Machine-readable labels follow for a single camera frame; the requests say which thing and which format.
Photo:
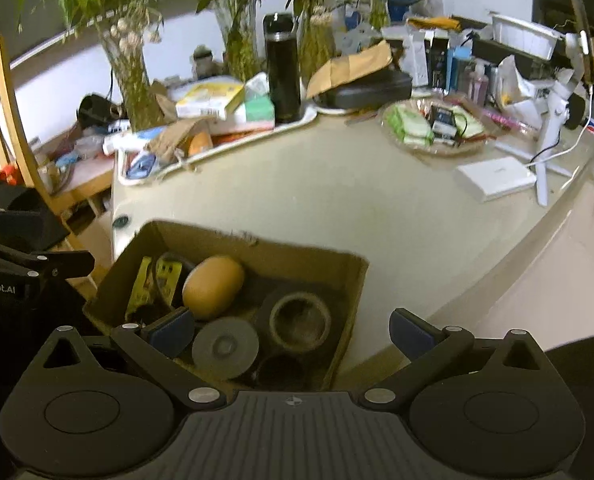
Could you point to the tan drawstring pouch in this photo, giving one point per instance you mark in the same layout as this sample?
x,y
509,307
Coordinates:
x,y
174,137

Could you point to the blue face mask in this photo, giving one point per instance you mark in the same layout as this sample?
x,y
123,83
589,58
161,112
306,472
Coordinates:
x,y
141,166

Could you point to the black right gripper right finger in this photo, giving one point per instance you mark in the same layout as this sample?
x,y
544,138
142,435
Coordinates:
x,y
431,351

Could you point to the black thermos bottle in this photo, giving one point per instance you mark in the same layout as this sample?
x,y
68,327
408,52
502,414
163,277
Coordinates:
x,y
282,65

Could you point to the yellow white medicine box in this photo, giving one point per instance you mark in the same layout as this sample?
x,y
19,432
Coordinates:
x,y
211,99

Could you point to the yellow adapter box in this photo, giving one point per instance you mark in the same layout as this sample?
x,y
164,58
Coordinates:
x,y
140,295

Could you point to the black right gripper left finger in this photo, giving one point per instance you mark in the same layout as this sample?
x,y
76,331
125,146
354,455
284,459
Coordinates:
x,y
175,380

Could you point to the glass plate with snacks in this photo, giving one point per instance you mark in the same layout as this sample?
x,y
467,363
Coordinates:
x,y
437,126

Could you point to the white power bank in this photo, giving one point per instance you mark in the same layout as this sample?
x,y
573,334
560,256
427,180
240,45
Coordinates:
x,y
494,178

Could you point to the white serving tray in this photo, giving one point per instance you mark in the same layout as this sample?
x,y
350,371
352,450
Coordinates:
x,y
133,144

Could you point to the small black round cap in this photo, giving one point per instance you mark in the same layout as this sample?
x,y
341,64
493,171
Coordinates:
x,y
120,222

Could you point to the brown paper envelope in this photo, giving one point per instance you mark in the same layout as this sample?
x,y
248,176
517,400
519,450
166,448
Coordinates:
x,y
344,69

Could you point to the green tissue pack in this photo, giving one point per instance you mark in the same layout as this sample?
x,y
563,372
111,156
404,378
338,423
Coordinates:
x,y
260,109

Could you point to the amber tape roll with dog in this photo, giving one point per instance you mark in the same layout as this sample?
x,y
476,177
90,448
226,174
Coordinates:
x,y
212,286

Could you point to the wooden chair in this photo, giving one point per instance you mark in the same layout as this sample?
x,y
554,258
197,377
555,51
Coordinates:
x,y
15,149

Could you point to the black tape roll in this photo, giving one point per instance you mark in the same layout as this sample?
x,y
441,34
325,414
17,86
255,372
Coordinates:
x,y
297,319

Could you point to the brown cardboard box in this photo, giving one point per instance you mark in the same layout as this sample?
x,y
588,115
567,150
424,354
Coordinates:
x,y
342,272

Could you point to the black zip case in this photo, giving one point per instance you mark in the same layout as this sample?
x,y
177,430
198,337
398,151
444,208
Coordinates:
x,y
371,91

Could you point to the glass vase with stems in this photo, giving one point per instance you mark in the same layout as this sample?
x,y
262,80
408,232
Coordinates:
x,y
123,35

